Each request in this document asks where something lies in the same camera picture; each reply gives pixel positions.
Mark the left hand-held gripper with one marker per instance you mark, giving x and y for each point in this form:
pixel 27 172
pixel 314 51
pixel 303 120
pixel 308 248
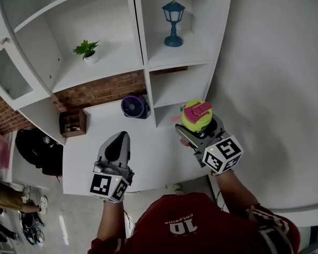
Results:
pixel 100 185

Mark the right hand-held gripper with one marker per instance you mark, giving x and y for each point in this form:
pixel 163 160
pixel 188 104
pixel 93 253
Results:
pixel 222 155

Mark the yellow can with pink lid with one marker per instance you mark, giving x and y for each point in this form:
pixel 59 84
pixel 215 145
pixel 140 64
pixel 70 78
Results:
pixel 196 115

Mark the white desk with hutch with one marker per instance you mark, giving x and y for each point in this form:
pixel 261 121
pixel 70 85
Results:
pixel 108 70

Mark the person's right forearm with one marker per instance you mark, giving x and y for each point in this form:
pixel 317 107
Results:
pixel 236 192

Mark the person's left forearm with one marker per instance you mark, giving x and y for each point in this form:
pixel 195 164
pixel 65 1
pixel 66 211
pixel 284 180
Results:
pixel 111 221

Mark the purple desk fan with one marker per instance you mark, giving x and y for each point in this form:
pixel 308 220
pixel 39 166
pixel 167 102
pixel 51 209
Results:
pixel 132 107

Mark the brown wooden organizer box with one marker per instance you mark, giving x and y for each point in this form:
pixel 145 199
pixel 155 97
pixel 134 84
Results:
pixel 82 122

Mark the person's light shoe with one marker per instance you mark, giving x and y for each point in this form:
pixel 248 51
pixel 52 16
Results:
pixel 178 189

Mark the dark brown chair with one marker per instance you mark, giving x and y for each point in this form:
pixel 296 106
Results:
pixel 53 171

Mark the black backpack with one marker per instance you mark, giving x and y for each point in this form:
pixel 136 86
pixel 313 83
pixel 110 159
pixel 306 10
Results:
pixel 34 147

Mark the person's red shirt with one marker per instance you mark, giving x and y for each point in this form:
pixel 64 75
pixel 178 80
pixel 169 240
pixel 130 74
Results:
pixel 188 221

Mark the small potted green plant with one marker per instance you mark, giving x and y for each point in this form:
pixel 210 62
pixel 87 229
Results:
pixel 86 47

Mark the blue lantern lamp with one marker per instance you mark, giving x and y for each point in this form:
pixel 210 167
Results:
pixel 173 14

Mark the white arched glass cabinet door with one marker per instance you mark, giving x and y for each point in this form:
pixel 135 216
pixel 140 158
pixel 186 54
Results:
pixel 8 75

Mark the black framed glass door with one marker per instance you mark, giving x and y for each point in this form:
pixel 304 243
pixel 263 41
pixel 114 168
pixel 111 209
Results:
pixel 315 243

